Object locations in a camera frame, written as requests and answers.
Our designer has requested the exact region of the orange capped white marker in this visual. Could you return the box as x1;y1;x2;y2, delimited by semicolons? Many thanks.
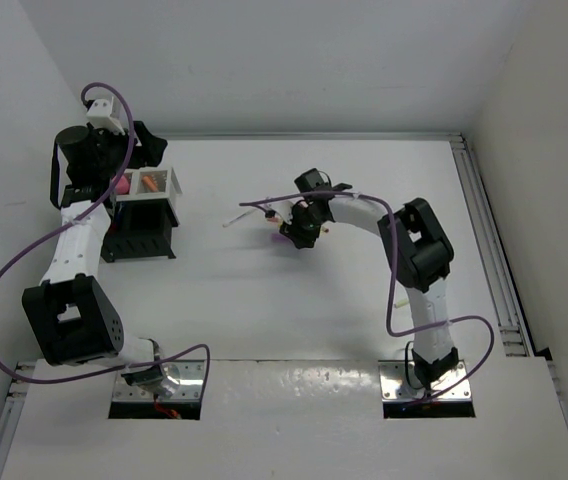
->
142;176;159;192

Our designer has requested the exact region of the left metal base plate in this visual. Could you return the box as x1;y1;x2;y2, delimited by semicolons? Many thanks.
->
112;360;206;403

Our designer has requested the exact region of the black slatted organizer bin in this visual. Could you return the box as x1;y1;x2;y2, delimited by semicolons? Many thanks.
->
101;200;179;263

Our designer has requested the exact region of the white slatted organizer bin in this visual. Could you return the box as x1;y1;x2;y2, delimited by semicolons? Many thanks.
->
115;167;182;203

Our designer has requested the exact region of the purple cable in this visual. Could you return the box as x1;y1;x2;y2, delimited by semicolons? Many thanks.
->
0;82;211;386
238;191;495;404

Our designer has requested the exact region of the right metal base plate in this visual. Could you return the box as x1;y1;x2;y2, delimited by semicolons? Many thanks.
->
378;360;472;404

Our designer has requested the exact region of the purple highlighter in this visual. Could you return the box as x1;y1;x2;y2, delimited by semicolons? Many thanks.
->
271;233;287;243

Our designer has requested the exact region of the metal base plate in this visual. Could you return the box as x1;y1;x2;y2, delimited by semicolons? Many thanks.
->
378;360;472;404
112;360;206;403

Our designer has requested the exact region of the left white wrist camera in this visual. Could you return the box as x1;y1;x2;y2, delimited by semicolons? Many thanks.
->
86;96;126;135

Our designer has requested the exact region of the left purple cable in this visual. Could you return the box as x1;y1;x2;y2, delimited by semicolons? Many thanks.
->
0;82;211;386

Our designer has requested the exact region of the pink eraser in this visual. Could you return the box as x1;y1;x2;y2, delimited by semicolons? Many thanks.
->
114;176;130;195

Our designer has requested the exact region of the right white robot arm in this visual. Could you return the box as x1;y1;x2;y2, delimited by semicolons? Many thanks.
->
279;168;459;388

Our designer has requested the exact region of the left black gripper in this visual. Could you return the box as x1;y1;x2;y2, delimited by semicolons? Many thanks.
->
85;121;165;178

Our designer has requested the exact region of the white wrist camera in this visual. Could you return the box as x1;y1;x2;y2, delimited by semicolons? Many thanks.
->
86;96;126;135
265;206;292;226

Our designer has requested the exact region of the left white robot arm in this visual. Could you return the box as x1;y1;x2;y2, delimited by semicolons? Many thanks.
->
22;121;179;384

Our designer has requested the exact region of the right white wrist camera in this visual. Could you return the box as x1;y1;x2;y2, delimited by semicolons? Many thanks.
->
265;206;292;226

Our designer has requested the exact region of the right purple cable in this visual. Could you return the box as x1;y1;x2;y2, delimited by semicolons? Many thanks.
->
238;191;495;404

